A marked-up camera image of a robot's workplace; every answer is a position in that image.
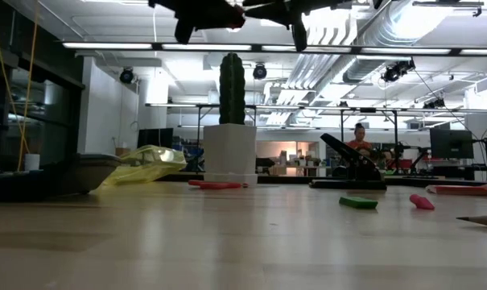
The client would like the yellow extension cable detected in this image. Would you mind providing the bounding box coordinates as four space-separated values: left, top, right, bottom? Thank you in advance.
0 0 39 172

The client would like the black background workstation frame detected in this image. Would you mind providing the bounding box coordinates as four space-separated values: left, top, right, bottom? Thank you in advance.
196 103 401 178

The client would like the green cactus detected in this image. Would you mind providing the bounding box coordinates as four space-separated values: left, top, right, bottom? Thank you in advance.
218 52 246 126

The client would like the white hexagonal plant pot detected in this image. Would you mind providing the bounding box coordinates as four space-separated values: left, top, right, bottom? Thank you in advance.
202 123 259 185

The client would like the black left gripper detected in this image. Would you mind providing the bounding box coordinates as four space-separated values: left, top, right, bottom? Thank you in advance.
148 0 246 45

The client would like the silver ventilation duct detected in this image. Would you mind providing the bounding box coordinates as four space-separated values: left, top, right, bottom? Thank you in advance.
341 0 473 84

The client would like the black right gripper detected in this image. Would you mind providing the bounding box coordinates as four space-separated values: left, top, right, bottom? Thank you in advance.
242 0 340 52

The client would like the person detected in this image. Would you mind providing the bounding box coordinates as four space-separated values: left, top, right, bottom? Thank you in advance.
345 122 373 153

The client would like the yellow transparent pencil pouch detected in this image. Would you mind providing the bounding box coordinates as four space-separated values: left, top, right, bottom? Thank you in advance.
100 144 188 189

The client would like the black ceiling camera cluster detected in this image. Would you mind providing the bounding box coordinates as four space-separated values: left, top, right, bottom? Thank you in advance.
382 58 416 84

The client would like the salmon orange eraser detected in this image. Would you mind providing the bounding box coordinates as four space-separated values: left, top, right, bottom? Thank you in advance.
424 184 487 197

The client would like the black aluminium table frame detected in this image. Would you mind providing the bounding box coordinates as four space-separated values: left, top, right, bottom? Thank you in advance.
158 172 487 189

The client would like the small black monitor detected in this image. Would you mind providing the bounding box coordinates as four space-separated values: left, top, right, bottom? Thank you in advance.
137 127 174 149

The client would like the small red eraser cap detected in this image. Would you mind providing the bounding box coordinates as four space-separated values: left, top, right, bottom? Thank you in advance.
409 193 435 211

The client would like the small green sharpener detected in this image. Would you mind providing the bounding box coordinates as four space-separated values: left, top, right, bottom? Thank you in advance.
338 196 379 210

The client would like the white cup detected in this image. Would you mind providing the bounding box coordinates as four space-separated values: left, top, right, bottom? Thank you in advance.
24 153 41 172

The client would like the black hole punch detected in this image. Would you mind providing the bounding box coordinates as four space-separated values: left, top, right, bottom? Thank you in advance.
309 132 388 191

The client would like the large black monitor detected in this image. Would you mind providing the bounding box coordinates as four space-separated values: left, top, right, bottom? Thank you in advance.
430 128 475 160

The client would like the linear ceiling light strip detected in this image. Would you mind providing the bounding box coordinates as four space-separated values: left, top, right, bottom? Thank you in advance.
61 41 487 56

